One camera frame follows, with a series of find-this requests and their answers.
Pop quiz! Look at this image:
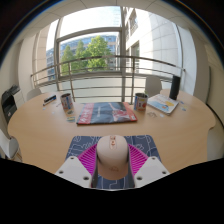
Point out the cream white computer mouse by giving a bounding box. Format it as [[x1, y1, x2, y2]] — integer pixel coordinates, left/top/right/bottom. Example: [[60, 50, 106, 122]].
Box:
[[96, 134, 130, 181]]

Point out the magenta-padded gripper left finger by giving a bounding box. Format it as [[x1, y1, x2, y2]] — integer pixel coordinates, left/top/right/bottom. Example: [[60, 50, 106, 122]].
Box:
[[54, 142, 100, 189]]

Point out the black cylinder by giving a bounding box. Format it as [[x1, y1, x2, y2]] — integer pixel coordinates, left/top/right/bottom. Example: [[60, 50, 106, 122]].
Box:
[[168, 75, 182, 101]]

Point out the white shell chair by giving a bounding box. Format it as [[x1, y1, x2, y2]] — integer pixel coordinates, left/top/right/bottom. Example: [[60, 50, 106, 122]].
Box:
[[144, 75, 163, 98], [25, 87, 43, 102]]

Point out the red and dark magazine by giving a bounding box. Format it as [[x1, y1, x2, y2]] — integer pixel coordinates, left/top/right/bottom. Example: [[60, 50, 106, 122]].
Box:
[[76, 101, 139, 126]]

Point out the dark blue patterned mouse pad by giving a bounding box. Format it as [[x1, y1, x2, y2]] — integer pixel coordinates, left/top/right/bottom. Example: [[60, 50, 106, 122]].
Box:
[[65, 134, 163, 190]]

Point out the metal balcony railing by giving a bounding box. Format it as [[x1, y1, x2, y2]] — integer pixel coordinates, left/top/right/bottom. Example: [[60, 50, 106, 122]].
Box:
[[30, 55, 186, 103]]

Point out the printed mug with red label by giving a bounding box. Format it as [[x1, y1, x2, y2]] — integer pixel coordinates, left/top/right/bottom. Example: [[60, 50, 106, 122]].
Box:
[[133, 92, 149, 113]]

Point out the dark blue stapler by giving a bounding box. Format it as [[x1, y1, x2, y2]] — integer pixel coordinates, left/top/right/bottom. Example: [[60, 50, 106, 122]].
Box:
[[42, 94, 58, 107]]

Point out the printed mug with blue label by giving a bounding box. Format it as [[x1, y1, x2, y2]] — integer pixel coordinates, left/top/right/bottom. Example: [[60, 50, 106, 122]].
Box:
[[60, 92, 74, 112]]

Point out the white illustrated booklet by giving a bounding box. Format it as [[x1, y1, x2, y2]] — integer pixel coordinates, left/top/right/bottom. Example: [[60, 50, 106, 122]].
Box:
[[147, 93, 180, 116]]

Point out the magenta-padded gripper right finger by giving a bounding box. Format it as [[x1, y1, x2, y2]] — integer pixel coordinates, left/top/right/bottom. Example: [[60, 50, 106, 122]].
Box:
[[126, 143, 172, 189]]

